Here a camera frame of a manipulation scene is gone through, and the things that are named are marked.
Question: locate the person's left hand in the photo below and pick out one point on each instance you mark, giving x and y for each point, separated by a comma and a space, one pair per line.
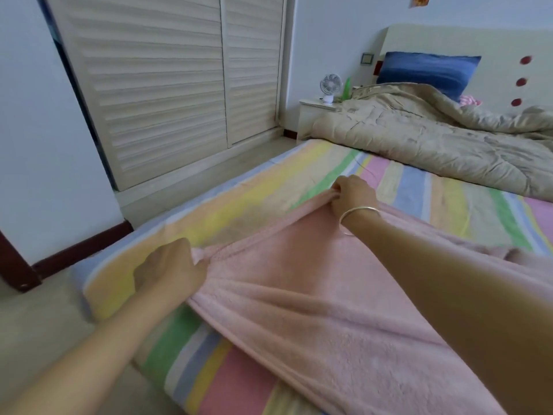
168, 272

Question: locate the person's right hand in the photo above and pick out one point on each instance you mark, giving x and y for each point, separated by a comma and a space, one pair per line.
354, 199

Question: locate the pink fleece blanket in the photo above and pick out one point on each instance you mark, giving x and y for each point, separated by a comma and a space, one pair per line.
328, 332

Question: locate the person's right forearm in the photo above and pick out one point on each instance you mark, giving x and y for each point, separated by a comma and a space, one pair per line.
466, 307

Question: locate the person's left forearm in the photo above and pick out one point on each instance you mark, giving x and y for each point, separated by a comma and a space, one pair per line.
86, 363

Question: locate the dark red baseboard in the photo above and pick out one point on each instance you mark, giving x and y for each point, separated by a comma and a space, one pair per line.
82, 248

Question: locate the white nightstand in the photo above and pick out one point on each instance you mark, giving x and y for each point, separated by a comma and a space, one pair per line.
313, 118

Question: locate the beige quilt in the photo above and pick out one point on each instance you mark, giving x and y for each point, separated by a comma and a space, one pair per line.
432, 138

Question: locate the striped pastel bed sheet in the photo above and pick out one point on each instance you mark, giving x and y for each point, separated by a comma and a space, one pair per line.
250, 186

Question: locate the green bottle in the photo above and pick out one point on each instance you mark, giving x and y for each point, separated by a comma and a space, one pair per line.
347, 89

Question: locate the small white desk fan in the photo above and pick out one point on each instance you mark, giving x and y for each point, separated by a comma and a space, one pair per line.
330, 84

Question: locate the blue pillow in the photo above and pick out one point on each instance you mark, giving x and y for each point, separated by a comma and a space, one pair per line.
428, 73

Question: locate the pink patterned pillow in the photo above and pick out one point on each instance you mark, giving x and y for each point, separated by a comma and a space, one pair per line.
470, 100

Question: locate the white headboard with red dots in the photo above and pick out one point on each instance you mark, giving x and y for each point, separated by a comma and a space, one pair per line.
518, 47

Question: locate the wall switch plate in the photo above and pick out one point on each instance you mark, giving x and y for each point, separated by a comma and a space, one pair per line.
367, 58

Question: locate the red wall hanging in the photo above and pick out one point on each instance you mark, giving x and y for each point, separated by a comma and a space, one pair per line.
421, 0

